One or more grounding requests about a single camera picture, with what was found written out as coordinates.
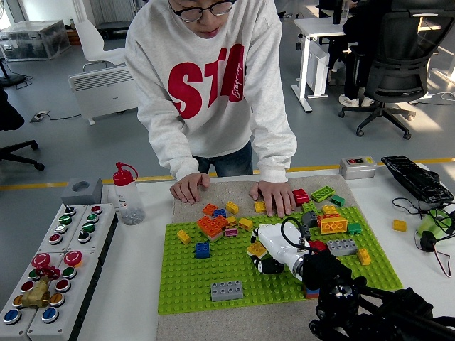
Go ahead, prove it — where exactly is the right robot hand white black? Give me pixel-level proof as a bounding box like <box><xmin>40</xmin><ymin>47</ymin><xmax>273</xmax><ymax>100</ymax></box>
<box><xmin>247</xmin><ymin>222</ymin><xmax>312</xmax><ymax>276</ymax></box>

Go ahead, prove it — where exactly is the person's left hand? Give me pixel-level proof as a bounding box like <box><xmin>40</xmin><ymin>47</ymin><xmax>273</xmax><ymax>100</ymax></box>
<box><xmin>248</xmin><ymin>180</ymin><xmax>296</xmax><ymax>218</ymax></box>

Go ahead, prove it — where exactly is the person's right hand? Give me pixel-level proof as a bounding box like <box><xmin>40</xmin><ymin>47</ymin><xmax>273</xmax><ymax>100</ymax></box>
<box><xmin>169</xmin><ymin>173</ymin><xmax>211</xmax><ymax>205</ymax></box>

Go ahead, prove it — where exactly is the yellow on white brick stack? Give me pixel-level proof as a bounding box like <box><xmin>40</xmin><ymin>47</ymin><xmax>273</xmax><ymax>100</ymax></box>
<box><xmin>247</xmin><ymin>242</ymin><xmax>267</xmax><ymax>259</ymax></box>

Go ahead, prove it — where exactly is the orange layered brick stack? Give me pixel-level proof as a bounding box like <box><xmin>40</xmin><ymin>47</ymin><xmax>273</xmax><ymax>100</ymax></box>
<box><xmin>196</xmin><ymin>214</ymin><xmax>229</xmax><ymax>243</ymax></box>

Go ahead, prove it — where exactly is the green studded baseplate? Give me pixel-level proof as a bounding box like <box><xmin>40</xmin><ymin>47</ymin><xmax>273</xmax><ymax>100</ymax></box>
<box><xmin>157</xmin><ymin>205</ymin><xmax>404</xmax><ymax>316</ymax></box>

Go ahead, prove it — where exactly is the yellow two-by-four brick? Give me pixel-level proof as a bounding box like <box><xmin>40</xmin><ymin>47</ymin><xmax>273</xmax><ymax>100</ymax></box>
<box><xmin>319</xmin><ymin>216</ymin><xmax>348</xmax><ymax>235</ymax></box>

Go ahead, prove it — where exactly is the grey two-by-four brick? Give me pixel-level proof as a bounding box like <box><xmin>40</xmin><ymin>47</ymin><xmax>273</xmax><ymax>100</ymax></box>
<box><xmin>326</xmin><ymin>238</ymin><xmax>358</xmax><ymax>257</ymax></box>
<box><xmin>210</xmin><ymin>280</ymin><xmax>244</xmax><ymax>303</ymax></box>

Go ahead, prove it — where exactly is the clear bottle red cap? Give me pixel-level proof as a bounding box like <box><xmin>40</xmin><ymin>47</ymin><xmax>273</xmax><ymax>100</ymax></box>
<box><xmin>112</xmin><ymin>162</ymin><xmax>146</xmax><ymax>226</ymax></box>

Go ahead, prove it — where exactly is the grey-brown mat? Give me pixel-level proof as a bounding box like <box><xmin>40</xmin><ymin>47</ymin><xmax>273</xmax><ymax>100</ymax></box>
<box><xmin>156</xmin><ymin>174</ymin><xmax>427</xmax><ymax>341</ymax></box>

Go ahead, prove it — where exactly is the grey four-button control box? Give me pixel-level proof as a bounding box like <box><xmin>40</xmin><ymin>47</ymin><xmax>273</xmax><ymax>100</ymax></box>
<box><xmin>38</xmin><ymin>205</ymin><xmax>88</xmax><ymax>254</ymax></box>
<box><xmin>66</xmin><ymin>202</ymin><xmax>119</xmax><ymax>254</ymax></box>

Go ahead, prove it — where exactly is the grey block round hole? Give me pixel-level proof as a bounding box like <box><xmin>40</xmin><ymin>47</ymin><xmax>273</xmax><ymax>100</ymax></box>
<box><xmin>60</xmin><ymin>176</ymin><xmax>103</xmax><ymax>206</ymax></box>

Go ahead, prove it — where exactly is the white panel heater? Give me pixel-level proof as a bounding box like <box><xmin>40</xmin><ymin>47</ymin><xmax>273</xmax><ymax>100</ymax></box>
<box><xmin>67</xmin><ymin>65</ymin><xmax>140</xmax><ymax>126</ymax></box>

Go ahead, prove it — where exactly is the white computer tower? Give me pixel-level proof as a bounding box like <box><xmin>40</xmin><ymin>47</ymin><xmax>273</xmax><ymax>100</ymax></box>
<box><xmin>307</xmin><ymin>41</ymin><xmax>331</xmax><ymax>99</ymax></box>

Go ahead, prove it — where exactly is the black wrapped keyboard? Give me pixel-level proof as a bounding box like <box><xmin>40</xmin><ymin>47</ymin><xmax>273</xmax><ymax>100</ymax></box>
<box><xmin>380</xmin><ymin>155</ymin><xmax>455</xmax><ymax>204</ymax></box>

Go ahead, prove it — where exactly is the seated person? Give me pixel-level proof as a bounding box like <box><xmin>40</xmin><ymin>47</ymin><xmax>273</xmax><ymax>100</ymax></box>
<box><xmin>326</xmin><ymin>0</ymin><xmax>395</xmax><ymax>107</ymax></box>

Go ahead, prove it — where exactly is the grey emergency-stop button box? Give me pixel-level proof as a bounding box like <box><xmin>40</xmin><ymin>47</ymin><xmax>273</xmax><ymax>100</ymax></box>
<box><xmin>0</xmin><ymin>251</ymin><xmax>67</xmax><ymax>341</ymax></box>
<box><xmin>26</xmin><ymin>249</ymin><xmax>104</xmax><ymax>341</ymax></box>

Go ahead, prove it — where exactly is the white standing desk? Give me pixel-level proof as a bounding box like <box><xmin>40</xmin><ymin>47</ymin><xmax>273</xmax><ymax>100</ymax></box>
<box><xmin>429</xmin><ymin>45</ymin><xmax>455</xmax><ymax>85</ymax></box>
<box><xmin>293</xmin><ymin>17</ymin><xmax>351</xmax><ymax>114</ymax></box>

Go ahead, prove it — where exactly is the white plastic chair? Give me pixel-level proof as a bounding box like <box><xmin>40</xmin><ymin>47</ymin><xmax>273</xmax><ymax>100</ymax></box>
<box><xmin>74</xmin><ymin>19</ymin><xmax>128</xmax><ymax>72</ymax></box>

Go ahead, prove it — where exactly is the black swivel chair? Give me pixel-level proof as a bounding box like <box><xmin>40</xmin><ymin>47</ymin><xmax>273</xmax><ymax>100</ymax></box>
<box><xmin>0</xmin><ymin>87</ymin><xmax>46</xmax><ymax>173</ymax></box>

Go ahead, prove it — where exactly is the black wheeled dolly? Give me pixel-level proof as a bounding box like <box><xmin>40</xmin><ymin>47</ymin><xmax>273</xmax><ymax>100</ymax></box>
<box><xmin>95</xmin><ymin>20</ymin><xmax>133</xmax><ymax>39</ymax></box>

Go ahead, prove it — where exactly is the black mesh office chair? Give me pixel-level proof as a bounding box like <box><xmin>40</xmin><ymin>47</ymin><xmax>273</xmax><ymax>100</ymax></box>
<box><xmin>337</xmin><ymin>0</ymin><xmax>455</xmax><ymax>140</ymax></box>

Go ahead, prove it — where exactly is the brass valve red handwheel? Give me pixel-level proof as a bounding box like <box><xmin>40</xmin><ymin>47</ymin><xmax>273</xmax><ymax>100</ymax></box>
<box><xmin>20</xmin><ymin>266</ymin><xmax>61</xmax><ymax>309</ymax></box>

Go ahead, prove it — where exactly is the black stand base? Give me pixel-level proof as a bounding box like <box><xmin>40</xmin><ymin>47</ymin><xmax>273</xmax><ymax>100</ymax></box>
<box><xmin>0</xmin><ymin>56</ymin><xmax>28</xmax><ymax>90</ymax></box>

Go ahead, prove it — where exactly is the clear storage crate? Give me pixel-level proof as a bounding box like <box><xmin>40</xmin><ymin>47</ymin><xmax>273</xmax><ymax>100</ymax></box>
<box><xmin>0</xmin><ymin>20</ymin><xmax>71</xmax><ymax>62</ymax></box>

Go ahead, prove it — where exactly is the grey switch box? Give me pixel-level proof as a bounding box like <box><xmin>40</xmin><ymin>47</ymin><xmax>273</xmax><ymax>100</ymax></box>
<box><xmin>338</xmin><ymin>156</ymin><xmax>378</xmax><ymax>180</ymax></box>

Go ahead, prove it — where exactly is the black servo with wires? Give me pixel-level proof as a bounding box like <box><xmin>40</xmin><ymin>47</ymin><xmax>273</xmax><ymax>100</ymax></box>
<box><xmin>414</xmin><ymin>230</ymin><xmax>453</xmax><ymax>278</ymax></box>

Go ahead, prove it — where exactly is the black plug with cord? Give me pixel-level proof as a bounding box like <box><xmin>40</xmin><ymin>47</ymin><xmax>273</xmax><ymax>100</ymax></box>
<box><xmin>392</xmin><ymin>197</ymin><xmax>455</xmax><ymax>232</ymax></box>

